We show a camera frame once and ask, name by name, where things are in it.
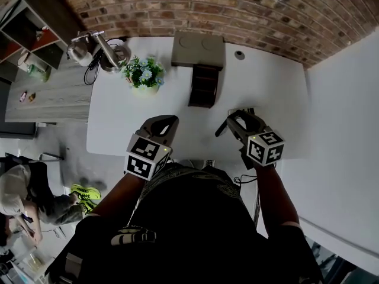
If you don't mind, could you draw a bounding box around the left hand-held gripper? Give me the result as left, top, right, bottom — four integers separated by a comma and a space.
123, 115, 180, 182

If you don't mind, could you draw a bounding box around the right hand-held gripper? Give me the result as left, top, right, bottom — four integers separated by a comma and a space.
227, 109, 285, 171

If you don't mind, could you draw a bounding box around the dark brown organizer box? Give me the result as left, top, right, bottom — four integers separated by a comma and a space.
188, 63, 220, 109

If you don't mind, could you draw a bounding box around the person's right forearm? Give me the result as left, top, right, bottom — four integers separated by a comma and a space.
254, 164, 301, 239

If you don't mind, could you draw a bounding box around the person's left forearm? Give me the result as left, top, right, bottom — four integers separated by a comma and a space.
88, 173, 149, 218

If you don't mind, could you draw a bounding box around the grey wireless charger pad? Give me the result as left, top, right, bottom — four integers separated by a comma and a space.
171, 31, 225, 70

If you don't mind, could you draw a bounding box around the potted flower plant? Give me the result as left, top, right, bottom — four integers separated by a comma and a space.
120, 55, 165, 99

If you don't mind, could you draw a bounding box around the silver desk lamp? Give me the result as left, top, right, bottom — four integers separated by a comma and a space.
67, 30, 131, 73

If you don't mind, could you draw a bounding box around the person's black clothing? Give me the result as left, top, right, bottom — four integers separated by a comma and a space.
44, 158, 323, 284

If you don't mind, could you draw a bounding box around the grey wooden desk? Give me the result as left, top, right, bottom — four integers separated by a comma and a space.
4, 51, 95, 124

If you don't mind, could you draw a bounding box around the black office chair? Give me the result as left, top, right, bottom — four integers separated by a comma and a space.
0, 151, 65, 189

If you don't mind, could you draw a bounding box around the grey shelf hutch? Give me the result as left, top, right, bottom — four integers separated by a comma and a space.
0, 0, 86, 82

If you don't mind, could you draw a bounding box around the white rack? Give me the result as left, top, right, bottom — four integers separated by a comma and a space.
0, 241, 54, 284

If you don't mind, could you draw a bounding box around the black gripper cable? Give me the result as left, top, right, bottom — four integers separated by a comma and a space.
233, 173, 261, 218

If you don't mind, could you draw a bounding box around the black lamp cable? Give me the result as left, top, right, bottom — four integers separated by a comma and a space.
83, 38, 125, 86

